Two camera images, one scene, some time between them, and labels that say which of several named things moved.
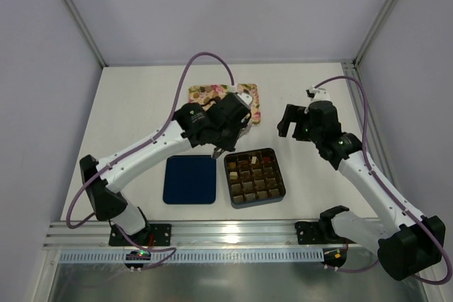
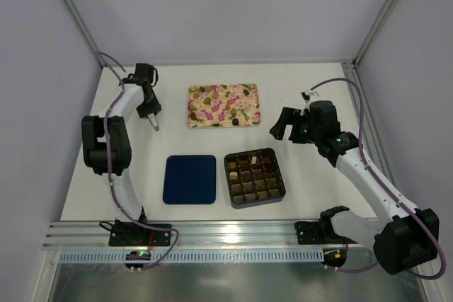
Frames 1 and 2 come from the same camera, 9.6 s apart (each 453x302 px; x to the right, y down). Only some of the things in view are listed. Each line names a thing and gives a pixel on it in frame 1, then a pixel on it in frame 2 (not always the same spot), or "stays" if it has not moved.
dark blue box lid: x=190 y=179 stays
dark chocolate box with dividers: x=254 y=178 stays
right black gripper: x=295 y=118 stays
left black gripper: x=228 y=140 to x=148 y=109
